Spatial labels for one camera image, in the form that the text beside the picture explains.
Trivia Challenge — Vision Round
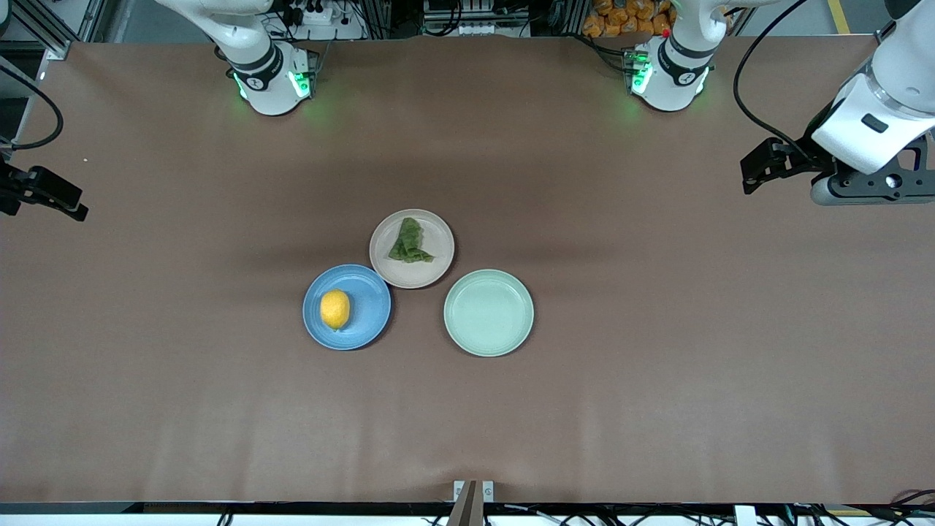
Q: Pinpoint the yellow lemon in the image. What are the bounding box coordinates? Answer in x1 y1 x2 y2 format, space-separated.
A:
320 289 352 331

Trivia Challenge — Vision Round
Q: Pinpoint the green lettuce leaf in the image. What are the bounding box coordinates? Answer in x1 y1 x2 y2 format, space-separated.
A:
388 217 435 264

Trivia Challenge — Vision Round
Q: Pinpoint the orange snack bag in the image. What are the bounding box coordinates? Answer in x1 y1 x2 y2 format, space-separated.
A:
582 0 674 39

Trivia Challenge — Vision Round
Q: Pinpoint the brown table cover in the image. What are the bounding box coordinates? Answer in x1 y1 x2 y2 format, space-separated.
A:
0 35 935 505

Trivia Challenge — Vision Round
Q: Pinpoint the grey electronics rack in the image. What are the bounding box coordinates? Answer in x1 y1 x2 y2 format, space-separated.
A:
424 0 530 37

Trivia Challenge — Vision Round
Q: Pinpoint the pale green plate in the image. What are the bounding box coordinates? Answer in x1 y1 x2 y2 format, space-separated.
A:
443 269 535 358

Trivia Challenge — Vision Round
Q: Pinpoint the white power strip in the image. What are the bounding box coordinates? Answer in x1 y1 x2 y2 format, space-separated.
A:
281 0 366 41

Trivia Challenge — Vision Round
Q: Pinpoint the blue plate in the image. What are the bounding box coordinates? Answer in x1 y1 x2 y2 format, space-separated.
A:
302 264 392 351

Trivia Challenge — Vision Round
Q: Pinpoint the beige plate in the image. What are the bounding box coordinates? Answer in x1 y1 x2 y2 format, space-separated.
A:
369 209 456 290

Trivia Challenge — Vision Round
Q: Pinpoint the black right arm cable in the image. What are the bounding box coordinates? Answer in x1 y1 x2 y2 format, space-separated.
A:
0 64 65 151

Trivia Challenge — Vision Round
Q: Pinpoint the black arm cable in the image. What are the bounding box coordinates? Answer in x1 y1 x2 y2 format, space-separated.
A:
0 64 65 151
733 0 812 158

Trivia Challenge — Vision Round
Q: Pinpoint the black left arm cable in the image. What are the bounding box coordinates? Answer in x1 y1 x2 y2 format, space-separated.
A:
733 0 812 158

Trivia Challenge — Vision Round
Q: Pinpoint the aluminium frame profile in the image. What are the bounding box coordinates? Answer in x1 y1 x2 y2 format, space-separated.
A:
0 0 81 61

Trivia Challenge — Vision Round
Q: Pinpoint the black table edge rail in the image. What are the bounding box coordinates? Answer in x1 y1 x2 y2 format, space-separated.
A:
0 501 935 517

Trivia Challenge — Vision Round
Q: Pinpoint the metal camera bracket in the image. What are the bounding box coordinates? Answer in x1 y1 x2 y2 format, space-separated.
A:
453 480 495 526

